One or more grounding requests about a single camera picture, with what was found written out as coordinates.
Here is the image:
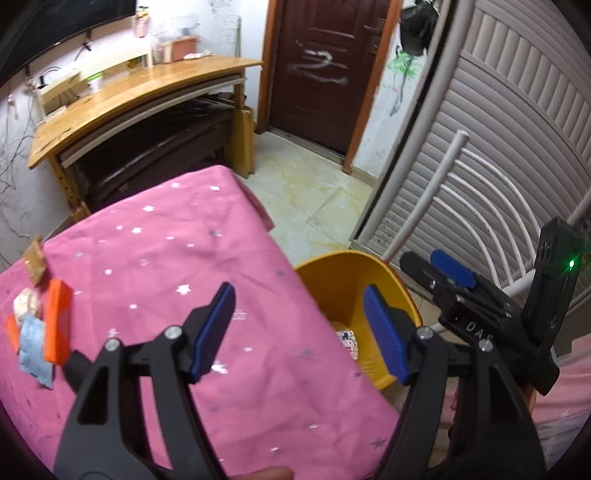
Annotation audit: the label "black hanging bag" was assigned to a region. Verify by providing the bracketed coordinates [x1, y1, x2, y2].
[400, 1, 439, 57]

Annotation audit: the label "yellow trash bin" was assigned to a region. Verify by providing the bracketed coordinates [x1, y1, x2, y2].
[295, 250, 423, 391]

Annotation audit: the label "white louvered cabinet door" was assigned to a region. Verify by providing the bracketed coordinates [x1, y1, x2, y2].
[351, 0, 591, 296]

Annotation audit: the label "white metal rack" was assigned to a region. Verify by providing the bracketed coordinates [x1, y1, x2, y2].
[382, 129, 591, 335]

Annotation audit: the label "light blue paper sachet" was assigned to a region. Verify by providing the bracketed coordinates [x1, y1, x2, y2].
[19, 313, 54, 389]

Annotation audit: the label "pink storage box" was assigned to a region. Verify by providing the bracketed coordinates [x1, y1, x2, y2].
[160, 36, 197, 64]

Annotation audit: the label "pink hanging bottle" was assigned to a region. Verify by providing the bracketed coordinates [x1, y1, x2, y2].
[134, 5, 150, 38]

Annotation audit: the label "brown snack pack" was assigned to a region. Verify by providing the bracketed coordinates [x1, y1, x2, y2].
[22, 236, 47, 286]

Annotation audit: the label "wooden desk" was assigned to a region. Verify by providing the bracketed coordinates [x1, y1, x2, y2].
[28, 56, 263, 223]

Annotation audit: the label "tangled wall cables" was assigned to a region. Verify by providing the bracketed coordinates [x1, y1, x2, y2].
[0, 78, 43, 241]

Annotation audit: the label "Hello Kitty tissue pack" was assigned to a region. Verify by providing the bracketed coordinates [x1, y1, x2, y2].
[337, 329, 359, 361]

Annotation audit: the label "black leather bench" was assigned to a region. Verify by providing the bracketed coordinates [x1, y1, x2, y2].
[68, 95, 233, 211]

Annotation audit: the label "white desk shelf riser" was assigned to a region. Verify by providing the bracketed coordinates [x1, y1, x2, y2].
[36, 48, 153, 119]

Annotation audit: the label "dark brown door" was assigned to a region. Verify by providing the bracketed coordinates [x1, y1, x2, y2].
[256, 1, 402, 173]

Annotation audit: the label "white jar green lid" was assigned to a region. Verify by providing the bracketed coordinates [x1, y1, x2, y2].
[86, 72, 103, 94]

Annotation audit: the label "pink star tablecloth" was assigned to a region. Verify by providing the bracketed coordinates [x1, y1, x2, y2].
[1, 167, 399, 479]

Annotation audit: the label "small orange box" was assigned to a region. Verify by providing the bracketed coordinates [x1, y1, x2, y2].
[5, 314, 20, 354]

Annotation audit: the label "long orange carton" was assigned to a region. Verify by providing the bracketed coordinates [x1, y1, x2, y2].
[43, 279, 73, 366]

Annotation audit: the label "black wall television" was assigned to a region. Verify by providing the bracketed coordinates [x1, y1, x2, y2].
[1, 0, 136, 84]

